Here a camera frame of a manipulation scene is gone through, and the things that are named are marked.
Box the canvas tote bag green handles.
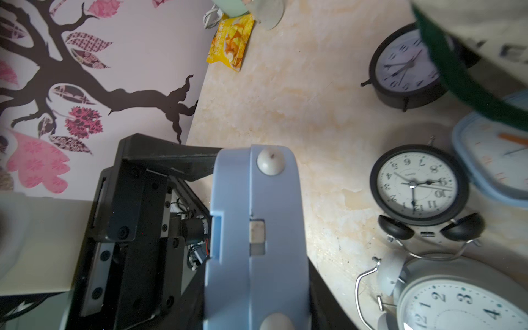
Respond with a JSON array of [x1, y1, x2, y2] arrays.
[[411, 1, 527, 131]]

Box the large white twin bell clock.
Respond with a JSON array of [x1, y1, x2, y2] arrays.
[[355, 251, 527, 329]]

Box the black clock purple face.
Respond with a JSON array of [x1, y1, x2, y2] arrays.
[[360, 22, 481, 112]]

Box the light blue square clock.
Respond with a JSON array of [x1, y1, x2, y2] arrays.
[[451, 111, 527, 209]]

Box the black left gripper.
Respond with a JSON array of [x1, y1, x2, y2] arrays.
[[61, 133, 221, 329]]

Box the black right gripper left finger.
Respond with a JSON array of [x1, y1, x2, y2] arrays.
[[140, 268, 206, 330]]

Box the black twin bell clock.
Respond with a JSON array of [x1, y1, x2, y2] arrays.
[[369, 144, 485, 262]]

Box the mint green toaster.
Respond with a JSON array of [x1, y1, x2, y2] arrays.
[[213, 0, 248, 18]]

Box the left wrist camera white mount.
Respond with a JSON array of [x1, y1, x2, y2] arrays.
[[1, 191, 92, 296]]

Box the white toaster power cable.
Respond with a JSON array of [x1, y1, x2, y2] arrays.
[[203, 5, 224, 30]]

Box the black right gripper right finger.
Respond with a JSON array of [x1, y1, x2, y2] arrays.
[[308, 259, 358, 330]]

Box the yellow corn chips bag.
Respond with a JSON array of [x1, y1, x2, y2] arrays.
[[206, 14, 255, 72]]

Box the glass bottle pink cap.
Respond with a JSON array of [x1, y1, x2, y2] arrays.
[[244, 0, 285, 30]]

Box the blue clock face down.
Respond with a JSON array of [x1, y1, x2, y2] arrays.
[[203, 145, 311, 329]]

